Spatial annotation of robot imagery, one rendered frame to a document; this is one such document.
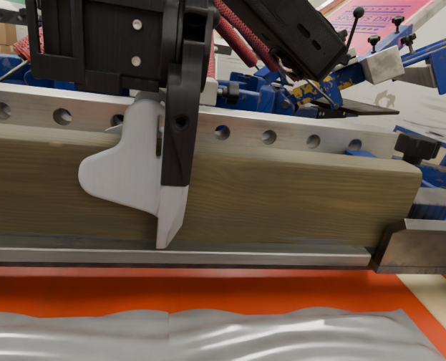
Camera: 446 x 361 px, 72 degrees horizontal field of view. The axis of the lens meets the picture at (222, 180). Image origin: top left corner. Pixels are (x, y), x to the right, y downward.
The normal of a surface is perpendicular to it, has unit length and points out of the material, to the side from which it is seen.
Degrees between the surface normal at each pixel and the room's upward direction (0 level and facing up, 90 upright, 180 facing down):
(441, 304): 0
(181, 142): 102
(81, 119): 90
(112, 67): 90
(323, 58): 92
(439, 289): 0
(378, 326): 33
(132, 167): 82
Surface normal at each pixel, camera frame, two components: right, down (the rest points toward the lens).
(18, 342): 0.15, -0.55
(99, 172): 0.18, 0.27
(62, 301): 0.14, -0.91
